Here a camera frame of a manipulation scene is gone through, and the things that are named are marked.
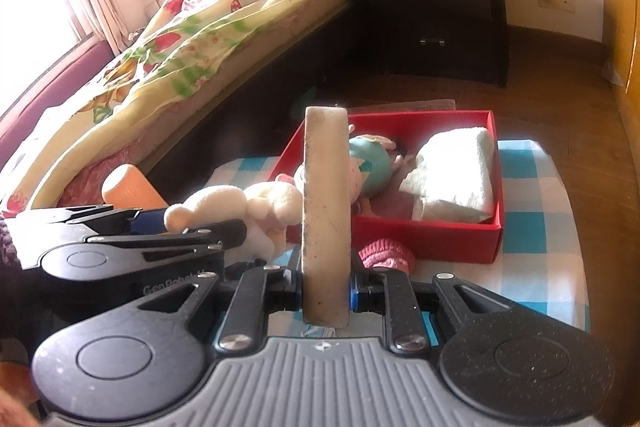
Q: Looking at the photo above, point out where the dark wooden bed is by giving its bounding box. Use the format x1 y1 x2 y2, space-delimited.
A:
0 0 371 218

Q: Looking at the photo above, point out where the floral quilt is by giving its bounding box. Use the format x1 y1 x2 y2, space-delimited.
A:
0 0 366 208

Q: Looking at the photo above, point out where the wooden wardrobe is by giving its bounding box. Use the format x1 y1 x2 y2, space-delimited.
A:
597 0 640 158

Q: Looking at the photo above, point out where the dark wooden nightstand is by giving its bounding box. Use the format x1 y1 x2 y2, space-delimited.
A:
347 0 510 88

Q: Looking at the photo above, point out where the red cardboard box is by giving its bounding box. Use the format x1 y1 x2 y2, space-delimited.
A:
272 109 505 265

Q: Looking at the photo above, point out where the orange ribbed plastic bottle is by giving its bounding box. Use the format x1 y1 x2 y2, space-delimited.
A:
101 164 168 210

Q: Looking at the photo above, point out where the white towel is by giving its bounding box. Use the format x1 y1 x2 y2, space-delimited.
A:
399 126 496 224

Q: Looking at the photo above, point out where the cream plush toy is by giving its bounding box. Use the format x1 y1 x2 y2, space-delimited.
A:
164 174 304 260

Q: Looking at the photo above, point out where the purple fuzzy cloth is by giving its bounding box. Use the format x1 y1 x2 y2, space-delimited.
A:
360 194 416 221

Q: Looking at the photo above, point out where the white sponge block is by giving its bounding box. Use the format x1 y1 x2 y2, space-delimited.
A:
301 106 351 328

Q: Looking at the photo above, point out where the teal haired plush doll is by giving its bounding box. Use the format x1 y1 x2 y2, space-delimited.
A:
295 134 408 212

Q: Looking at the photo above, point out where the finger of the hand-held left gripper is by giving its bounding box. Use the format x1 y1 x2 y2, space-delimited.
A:
15 204 170 236
89 217 249 259

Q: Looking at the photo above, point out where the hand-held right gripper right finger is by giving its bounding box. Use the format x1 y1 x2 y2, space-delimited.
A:
348 268 506 352

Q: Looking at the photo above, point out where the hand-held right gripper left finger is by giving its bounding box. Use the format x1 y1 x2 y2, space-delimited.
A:
132 266 304 352

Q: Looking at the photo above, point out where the maroon upholstered seat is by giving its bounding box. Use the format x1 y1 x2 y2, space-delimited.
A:
0 39 113 122

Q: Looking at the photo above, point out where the pink knitted hat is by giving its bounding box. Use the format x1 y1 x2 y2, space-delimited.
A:
356 241 417 273

